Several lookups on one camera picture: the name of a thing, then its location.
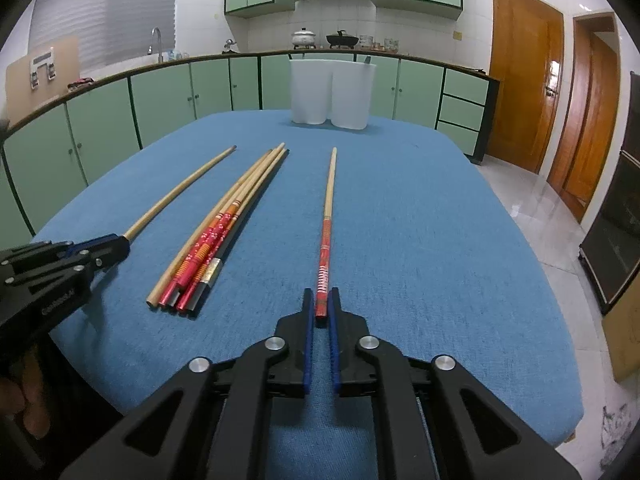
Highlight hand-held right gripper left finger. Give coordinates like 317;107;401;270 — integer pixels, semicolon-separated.
59;287;316;480

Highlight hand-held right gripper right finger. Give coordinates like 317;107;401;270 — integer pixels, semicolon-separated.
327;287;583;480

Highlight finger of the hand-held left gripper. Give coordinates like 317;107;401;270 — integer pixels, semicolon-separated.
0;236;132;288
0;234;125;267

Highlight cardboard sheet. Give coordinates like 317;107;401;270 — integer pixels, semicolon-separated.
5;36;81;111

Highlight brown chopsticks cup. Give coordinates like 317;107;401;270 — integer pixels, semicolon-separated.
191;149;291;317

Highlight cardboard box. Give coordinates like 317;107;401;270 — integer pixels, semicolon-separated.
601;280;640;383

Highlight green base kitchen cabinets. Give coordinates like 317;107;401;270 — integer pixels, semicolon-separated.
0;50;501;261

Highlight white double utensil holder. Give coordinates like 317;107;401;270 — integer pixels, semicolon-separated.
289;58;377;131

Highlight grey window blinds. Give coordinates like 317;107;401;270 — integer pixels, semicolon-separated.
27;0;181;78

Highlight bundle of chopsticks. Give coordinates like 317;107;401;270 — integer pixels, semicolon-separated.
160;143;286;311

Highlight wooden door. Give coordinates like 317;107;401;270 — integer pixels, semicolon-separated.
547;12;621;223
487;0;566;175

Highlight blue tablecloth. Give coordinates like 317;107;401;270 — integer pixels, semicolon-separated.
31;109;585;480

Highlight plain wooden chopstick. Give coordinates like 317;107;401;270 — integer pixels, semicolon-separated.
122;146;238;241
146;149;275;308

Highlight black glass cabinet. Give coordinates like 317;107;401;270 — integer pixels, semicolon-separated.
579;71;640;317

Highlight person's left hand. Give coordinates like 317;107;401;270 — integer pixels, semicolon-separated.
0;347;51;438

